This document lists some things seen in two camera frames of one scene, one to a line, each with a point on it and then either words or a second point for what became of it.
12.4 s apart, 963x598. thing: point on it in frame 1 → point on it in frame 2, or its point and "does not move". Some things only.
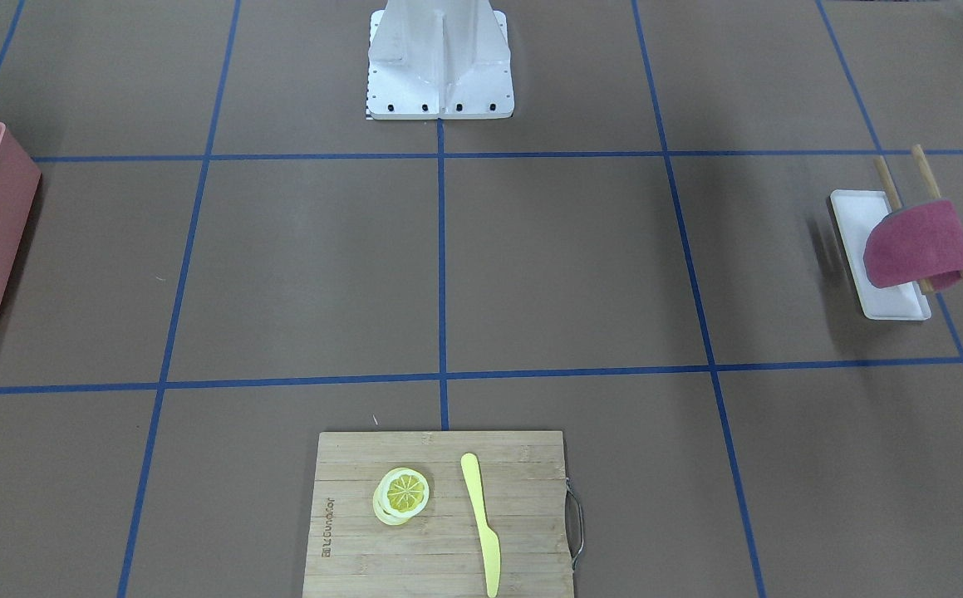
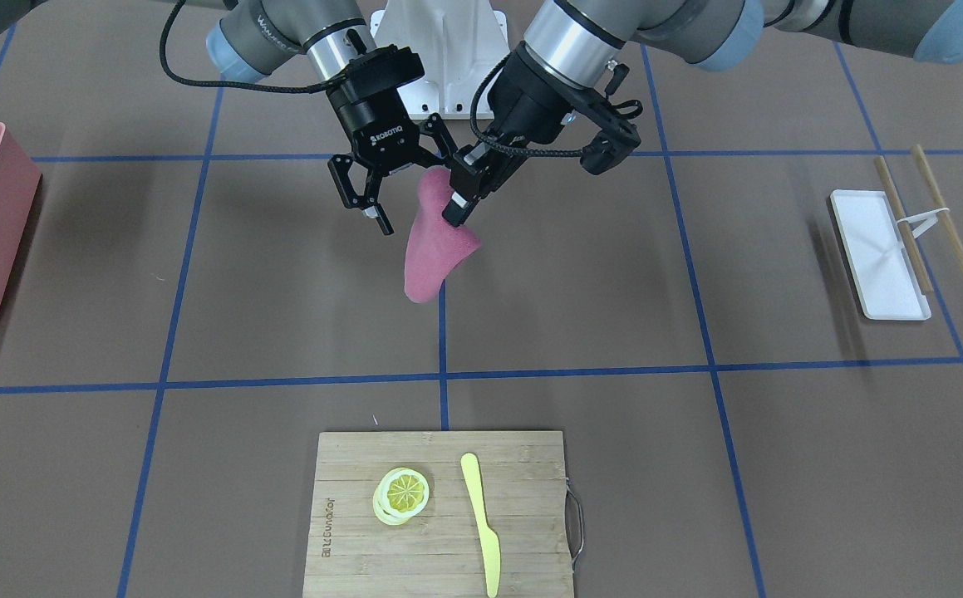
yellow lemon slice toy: x=400 y=493 does not move
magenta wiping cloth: x=923 y=243 → x=436 y=248
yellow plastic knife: x=490 y=540 does not move
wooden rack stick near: x=894 y=202 does not move
